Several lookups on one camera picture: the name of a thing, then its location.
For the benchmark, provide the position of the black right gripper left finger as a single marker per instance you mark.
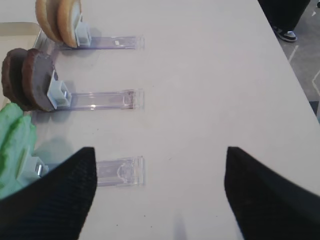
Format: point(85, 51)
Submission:
point(54, 207)

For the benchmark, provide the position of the black white sneaker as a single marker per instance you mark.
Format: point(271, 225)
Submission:
point(287, 36)

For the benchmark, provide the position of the clear pusher track bun right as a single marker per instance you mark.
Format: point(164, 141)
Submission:
point(85, 41)

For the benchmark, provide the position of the brown meat patty inner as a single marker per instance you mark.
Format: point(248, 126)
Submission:
point(11, 78)

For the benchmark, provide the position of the clear pusher track lettuce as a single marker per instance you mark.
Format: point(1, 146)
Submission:
point(128, 171)

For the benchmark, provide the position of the brown meat patty outer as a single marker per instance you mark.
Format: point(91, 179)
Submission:
point(37, 69)

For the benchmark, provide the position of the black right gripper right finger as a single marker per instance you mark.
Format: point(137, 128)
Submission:
point(266, 205)

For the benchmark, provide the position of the bun slice right inner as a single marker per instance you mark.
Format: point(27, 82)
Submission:
point(46, 12)

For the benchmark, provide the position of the bun slice right outer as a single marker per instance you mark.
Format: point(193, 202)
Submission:
point(68, 14)

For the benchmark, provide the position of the person's black trousers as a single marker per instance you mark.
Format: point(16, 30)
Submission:
point(283, 14)

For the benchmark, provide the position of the brown meat patty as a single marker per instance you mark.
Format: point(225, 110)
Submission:
point(37, 69)
point(11, 78)

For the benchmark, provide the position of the green lettuce leaf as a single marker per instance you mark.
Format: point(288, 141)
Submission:
point(17, 134)

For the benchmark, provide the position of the clear pusher track patty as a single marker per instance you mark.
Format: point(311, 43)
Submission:
point(64, 100)

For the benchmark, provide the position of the bun slice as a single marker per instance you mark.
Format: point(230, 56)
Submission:
point(46, 12)
point(68, 14)

